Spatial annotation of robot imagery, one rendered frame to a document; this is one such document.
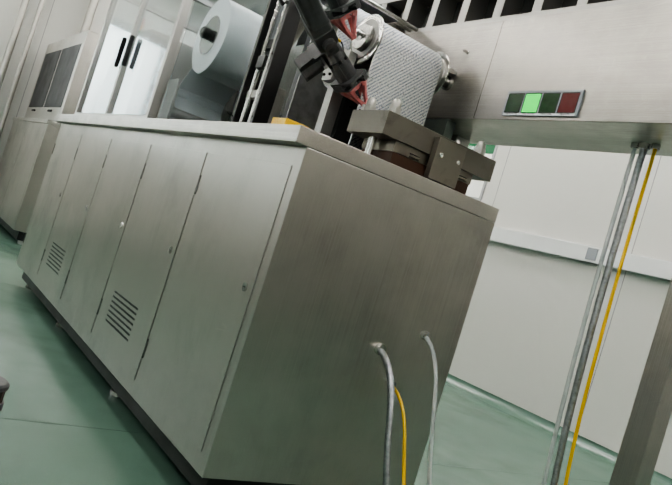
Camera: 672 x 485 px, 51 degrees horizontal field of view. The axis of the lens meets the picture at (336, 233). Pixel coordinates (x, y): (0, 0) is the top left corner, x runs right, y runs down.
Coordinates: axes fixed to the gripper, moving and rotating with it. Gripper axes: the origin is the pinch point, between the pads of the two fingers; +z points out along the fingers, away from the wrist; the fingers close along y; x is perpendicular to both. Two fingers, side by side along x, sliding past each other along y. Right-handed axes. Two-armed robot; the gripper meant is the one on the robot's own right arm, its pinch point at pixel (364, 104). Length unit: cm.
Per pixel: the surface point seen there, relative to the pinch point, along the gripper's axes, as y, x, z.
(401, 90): 0.3, 12.2, 4.8
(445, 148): 22.0, 1.0, 15.3
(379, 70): 0.3, 9.4, -4.2
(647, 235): -77, 154, 216
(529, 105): 29.8, 25.0, 20.3
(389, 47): 0.4, 15.9, -7.1
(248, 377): 26, -75, 17
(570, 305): -113, 110, 242
